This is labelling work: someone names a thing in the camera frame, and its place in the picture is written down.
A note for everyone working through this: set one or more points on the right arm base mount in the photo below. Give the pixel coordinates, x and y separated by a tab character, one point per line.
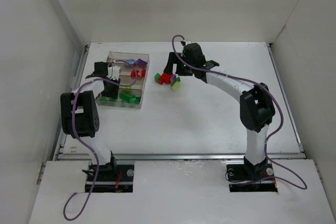
240	181

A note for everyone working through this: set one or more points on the clear compartment organizer tray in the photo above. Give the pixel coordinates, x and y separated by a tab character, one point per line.
132	79

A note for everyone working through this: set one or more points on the green square lego in tray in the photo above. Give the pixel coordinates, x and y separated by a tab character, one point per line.
135	100

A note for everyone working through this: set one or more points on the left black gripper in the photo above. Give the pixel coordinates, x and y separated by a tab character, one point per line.
110	88

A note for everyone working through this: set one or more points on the dark green flat lego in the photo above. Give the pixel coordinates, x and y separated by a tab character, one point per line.
129	98

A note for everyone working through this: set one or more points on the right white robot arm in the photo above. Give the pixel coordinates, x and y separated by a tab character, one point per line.
256	108

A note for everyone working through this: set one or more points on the purple square lego brick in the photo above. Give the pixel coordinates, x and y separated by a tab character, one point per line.
141	63

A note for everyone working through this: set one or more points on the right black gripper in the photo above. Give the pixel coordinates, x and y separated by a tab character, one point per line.
179	67

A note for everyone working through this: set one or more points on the red arch lego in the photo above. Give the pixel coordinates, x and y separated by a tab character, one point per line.
135	73

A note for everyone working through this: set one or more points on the lime lego pile block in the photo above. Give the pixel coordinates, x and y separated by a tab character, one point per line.
176	86

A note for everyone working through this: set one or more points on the lime lego in tray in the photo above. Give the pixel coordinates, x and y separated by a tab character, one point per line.
128	86

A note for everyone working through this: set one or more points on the green lego left of pile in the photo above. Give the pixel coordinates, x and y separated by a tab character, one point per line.
157	77

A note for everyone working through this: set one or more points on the small red lego block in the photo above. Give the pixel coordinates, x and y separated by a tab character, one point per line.
143	73

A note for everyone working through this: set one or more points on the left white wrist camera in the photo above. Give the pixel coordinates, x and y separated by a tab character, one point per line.
113	72

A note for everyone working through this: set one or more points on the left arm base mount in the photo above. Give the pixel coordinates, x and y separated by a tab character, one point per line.
114	179

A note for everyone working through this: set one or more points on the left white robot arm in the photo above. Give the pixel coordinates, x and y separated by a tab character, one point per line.
80	118

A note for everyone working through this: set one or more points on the large red lego block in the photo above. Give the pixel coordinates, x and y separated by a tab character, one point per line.
165	78

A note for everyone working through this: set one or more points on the aluminium rail front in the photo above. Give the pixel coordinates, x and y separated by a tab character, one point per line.
148	157

